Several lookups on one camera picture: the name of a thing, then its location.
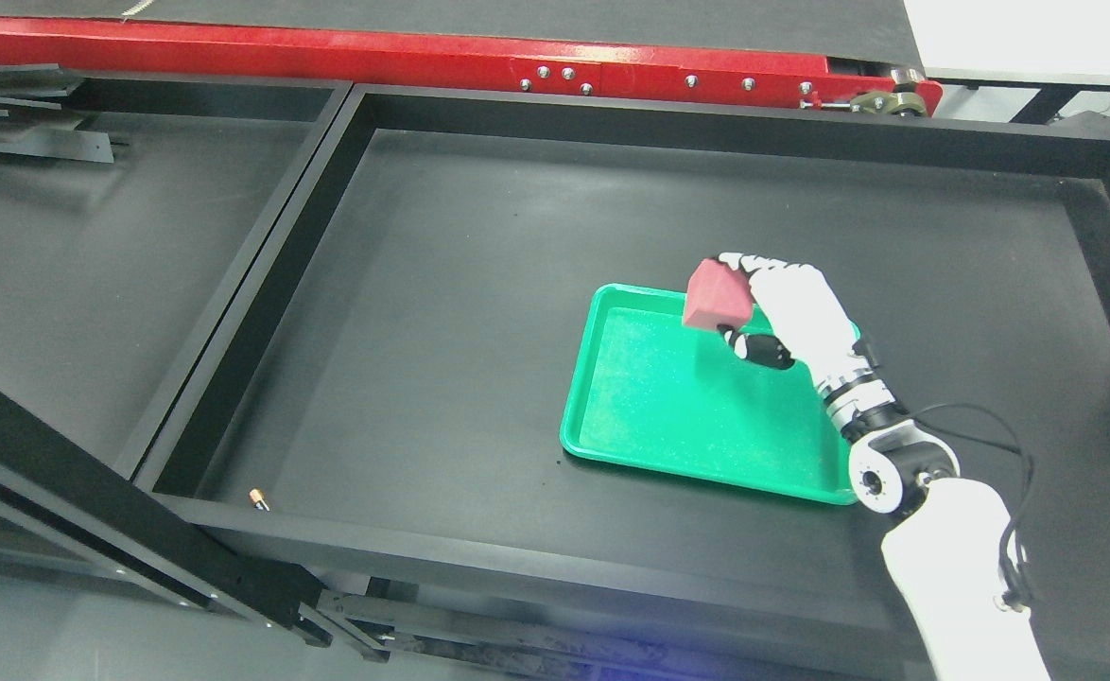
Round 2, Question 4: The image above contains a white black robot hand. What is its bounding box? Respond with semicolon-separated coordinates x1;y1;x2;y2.
718;252;869;389

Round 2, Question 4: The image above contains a pink block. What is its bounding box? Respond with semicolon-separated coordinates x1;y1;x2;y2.
682;258;754;331

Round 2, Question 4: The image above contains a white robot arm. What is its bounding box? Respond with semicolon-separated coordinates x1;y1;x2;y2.
809;357;1050;680

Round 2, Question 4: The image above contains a green tray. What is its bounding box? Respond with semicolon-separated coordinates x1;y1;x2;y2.
561;283;857;507

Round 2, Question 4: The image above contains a black metal right shelf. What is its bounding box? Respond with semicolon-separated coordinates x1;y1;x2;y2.
134;87;1110;680

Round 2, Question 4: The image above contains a black metal shelf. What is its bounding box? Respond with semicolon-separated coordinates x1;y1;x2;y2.
134;87;1110;680
0;72;351;647

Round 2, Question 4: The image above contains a black metal left shelf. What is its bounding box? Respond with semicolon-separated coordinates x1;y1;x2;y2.
0;72;351;647

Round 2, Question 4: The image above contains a small copper screw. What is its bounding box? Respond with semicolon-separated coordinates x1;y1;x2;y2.
248;488;270;514

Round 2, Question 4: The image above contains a red conveyor frame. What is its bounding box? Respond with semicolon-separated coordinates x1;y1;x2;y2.
0;11;944;115

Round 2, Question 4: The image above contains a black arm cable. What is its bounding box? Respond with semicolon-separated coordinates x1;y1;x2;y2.
848;339;1038;611

